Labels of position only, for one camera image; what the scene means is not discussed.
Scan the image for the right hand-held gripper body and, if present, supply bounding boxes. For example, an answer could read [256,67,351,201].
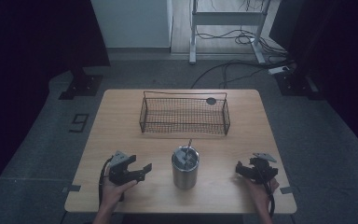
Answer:
[244,151,280,184]

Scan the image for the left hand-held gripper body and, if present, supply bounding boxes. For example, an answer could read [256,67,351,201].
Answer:
[108,150,145,187]

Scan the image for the stainless steel tumbler cup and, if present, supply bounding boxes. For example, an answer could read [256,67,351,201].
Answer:
[171,145,200,191]

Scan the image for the striped drinking straw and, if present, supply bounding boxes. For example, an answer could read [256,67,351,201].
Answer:
[184,138,194,158]

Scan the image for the person's left hand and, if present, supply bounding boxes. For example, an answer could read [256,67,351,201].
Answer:
[100,179,138,212]

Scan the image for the person's right hand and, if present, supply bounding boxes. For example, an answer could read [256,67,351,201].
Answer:
[243,177,281,213]

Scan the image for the grey tumbler lid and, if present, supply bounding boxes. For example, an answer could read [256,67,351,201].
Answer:
[172,145,200,171]

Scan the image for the black stand base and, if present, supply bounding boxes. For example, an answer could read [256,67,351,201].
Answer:
[274,69,324,101]
[58,68,104,101]

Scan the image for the white power strip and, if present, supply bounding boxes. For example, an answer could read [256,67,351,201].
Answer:
[268,65,291,76]

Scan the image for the dark curtain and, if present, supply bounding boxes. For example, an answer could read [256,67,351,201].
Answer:
[0,0,111,206]
[268,0,358,153]

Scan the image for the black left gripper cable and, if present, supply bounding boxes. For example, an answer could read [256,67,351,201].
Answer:
[98,156,114,207]

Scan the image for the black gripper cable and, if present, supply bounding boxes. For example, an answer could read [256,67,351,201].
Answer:
[259,169,277,218]
[98,156,114,207]

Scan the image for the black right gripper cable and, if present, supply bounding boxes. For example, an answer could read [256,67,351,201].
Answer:
[259,169,277,218]

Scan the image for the dark wire mesh basket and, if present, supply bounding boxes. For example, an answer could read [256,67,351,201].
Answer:
[138,91,232,136]

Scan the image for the long black floor cable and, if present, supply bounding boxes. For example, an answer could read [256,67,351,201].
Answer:
[190,59,295,91]

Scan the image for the tangled black floor cables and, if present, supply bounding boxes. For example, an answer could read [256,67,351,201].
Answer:
[196,28,290,60]

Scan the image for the white wall panel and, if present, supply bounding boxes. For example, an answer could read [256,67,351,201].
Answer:
[89,0,173,49]

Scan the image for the white desk frame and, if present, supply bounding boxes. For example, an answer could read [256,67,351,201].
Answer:
[188,0,273,65]

